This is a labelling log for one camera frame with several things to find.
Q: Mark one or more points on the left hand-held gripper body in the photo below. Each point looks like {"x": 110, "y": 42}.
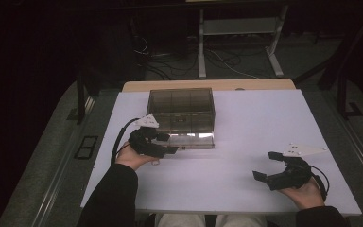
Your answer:
{"x": 143, "y": 143}

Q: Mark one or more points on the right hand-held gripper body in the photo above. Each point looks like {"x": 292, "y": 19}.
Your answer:
{"x": 291, "y": 176}

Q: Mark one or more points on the small clear round object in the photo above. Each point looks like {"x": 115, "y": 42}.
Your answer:
{"x": 155, "y": 162}

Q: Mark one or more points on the translucent drawer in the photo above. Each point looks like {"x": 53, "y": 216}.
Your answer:
{"x": 195, "y": 141}

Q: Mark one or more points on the dark translucent drawer box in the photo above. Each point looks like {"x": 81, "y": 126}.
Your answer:
{"x": 181, "y": 107}

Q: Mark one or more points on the person's left hand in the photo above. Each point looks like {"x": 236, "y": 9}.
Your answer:
{"x": 130, "y": 159}

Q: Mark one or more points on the person's right hand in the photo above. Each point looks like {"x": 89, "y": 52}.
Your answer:
{"x": 305, "y": 195}

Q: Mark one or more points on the person's legs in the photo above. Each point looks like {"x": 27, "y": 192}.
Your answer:
{"x": 182, "y": 221}

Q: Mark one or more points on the black metal stand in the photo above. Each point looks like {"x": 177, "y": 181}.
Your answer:
{"x": 343, "y": 97}
{"x": 81, "y": 101}

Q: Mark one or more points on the white metal table frame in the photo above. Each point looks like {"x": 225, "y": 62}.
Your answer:
{"x": 239, "y": 26}

